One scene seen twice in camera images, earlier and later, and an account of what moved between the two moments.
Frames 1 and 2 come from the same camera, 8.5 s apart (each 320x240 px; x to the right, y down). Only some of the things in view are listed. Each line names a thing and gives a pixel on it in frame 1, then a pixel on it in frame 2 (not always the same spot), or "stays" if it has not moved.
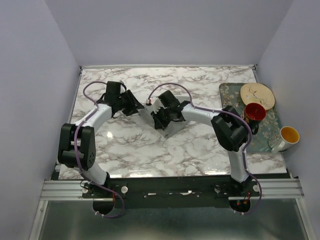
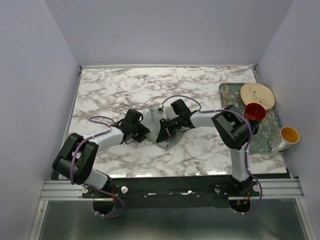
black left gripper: (134, 103) -> (143, 130)
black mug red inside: (255, 113) stays
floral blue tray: (229, 95) stays
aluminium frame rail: (281, 188) stays
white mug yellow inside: (284, 139) stays
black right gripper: (158, 124) -> (165, 132)
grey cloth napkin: (181, 98) -> (151, 120)
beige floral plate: (257, 93) stays
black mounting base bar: (168, 192) stays
